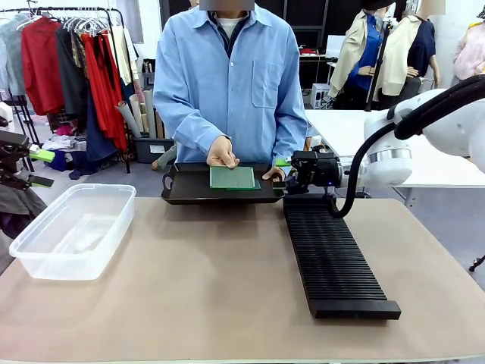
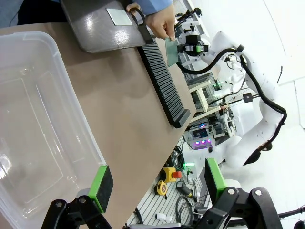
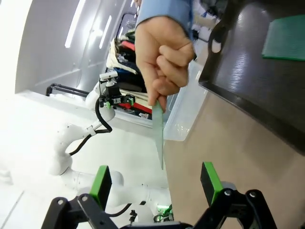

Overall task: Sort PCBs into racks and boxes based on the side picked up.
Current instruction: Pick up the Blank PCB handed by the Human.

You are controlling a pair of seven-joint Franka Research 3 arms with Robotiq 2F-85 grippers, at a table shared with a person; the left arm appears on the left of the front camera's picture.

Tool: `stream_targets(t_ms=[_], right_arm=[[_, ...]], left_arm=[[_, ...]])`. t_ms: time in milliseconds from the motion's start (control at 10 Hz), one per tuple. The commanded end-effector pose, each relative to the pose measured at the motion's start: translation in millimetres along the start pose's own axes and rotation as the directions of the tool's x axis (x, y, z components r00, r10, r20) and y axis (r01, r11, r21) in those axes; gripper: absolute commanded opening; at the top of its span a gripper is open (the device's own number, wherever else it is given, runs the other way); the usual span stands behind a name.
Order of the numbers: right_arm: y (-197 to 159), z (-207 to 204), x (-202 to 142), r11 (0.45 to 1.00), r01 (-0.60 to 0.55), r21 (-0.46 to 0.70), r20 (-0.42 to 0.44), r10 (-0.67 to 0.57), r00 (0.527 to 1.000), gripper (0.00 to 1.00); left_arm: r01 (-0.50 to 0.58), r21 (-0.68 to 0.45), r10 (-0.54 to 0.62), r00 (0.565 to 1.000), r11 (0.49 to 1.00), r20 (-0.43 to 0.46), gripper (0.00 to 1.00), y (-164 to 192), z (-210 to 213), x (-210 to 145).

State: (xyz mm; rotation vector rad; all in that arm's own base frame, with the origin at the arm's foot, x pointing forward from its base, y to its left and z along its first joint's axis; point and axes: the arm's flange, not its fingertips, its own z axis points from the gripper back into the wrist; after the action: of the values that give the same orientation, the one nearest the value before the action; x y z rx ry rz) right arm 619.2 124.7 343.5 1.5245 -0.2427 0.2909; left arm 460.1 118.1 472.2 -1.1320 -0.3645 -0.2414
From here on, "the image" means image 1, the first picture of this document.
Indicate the grey cardboard roll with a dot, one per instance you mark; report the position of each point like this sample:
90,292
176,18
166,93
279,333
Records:
128,119

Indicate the black tripod pole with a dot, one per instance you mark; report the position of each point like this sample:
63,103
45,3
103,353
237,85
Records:
379,64

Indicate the black metal clothes rack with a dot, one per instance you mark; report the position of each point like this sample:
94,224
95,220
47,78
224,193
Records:
125,95

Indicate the white table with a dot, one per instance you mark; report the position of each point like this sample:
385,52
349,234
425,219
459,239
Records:
341,129

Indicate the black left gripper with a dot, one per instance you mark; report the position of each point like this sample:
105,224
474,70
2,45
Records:
11,151

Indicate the cream hanging garment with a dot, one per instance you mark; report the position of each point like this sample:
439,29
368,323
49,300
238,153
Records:
123,57

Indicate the dark grey cloth bundle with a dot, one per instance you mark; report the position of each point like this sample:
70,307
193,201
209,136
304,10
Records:
19,208

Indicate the person's right hand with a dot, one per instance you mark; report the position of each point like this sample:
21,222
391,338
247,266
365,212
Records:
223,153

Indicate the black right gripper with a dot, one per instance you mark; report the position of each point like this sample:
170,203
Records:
318,170

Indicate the red hanging shirt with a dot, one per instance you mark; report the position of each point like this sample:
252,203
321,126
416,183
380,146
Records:
39,64

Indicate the blue-sleeved arm behind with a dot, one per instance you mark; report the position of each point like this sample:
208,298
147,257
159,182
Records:
311,132

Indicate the person's left hand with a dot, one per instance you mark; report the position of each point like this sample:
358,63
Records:
273,172

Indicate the white cardboard roll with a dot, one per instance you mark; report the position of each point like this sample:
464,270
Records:
150,113

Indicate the mannequin with pink garment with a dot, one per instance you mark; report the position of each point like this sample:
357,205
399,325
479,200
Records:
470,53

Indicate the mannequin with cream jacket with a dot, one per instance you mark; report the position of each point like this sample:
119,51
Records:
409,57

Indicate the person's right forearm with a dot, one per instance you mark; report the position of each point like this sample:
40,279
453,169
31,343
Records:
193,129

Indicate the white rounded device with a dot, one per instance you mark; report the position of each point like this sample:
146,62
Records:
5,115

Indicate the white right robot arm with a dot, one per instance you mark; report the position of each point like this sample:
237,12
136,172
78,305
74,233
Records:
447,129

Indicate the black tripod foot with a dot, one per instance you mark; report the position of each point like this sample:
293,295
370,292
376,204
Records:
478,263

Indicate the navy hanging garment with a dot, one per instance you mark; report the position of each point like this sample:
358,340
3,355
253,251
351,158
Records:
96,136

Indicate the black shelf unit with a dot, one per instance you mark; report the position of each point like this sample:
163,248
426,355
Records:
310,26

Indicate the small white cabinet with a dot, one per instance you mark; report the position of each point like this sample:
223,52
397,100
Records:
320,95

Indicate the person in light blue shirt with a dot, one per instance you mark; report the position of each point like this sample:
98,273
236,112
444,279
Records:
227,87

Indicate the light grey hanging garment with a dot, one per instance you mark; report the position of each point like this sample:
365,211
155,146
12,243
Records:
11,53

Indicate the dark grey storage bin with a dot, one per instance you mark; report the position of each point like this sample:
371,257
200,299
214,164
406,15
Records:
151,149

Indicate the pile of clothes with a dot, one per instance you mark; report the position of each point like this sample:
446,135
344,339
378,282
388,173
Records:
68,148

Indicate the person's left forearm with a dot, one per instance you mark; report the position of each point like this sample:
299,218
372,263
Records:
290,140

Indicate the mannequin with beige coat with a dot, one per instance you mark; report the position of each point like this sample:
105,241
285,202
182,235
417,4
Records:
360,53

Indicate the red hanging dress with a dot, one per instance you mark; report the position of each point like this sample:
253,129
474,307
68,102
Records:
102,87

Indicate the beige cardboard roll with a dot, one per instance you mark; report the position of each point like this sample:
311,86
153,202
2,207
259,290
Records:
138,112

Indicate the black slotted PCB rack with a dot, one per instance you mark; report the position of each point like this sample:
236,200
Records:
333,258

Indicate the plain green PCB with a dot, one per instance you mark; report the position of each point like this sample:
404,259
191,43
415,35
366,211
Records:
231,175

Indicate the clear plastic storage box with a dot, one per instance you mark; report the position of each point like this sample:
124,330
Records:
76,231

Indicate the black plastic tray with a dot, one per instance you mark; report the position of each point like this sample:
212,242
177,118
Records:
189,186

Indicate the black hanging jacket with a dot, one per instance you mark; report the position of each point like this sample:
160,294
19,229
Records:
72,79

